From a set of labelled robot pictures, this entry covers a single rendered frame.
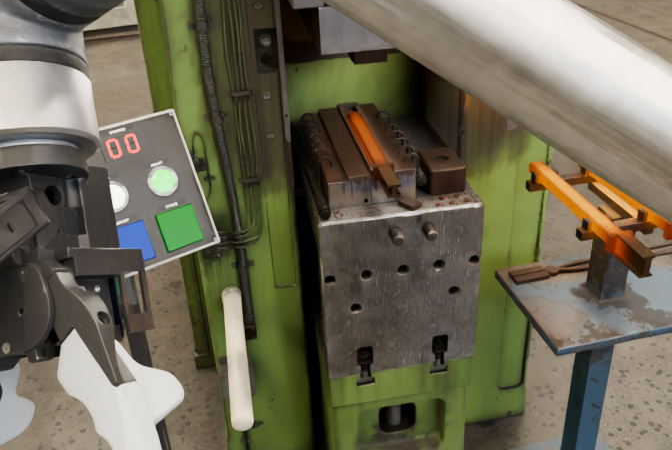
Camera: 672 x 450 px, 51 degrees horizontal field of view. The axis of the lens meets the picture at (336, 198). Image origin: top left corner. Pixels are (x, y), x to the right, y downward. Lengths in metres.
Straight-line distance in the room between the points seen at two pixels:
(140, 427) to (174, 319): 2.47
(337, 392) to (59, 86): 1.48
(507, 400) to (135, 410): 2.00
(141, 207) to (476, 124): 0.83
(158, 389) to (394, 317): 1.33
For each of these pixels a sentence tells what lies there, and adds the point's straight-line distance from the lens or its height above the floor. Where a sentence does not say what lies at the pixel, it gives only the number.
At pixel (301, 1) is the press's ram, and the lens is 1.41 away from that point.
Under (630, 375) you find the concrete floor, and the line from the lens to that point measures 2.63.
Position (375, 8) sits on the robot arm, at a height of 1.58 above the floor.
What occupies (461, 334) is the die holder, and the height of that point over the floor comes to 0.55.
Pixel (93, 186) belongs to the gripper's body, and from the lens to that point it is 0.48.
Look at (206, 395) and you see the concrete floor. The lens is 2.50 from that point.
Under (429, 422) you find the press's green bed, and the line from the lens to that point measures 2.06.
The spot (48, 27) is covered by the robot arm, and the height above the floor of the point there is 1.59.
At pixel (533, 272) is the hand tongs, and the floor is 0.73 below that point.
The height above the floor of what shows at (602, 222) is 0.99.
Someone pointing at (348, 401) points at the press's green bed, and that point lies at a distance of 1.87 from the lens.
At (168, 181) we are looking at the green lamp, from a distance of 1.40.
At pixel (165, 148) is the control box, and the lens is 1.41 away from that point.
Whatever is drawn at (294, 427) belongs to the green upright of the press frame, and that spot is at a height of 0.12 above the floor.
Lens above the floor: 1.70
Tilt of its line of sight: 29 degrees down
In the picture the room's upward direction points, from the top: 3 degrees counter-clockwise
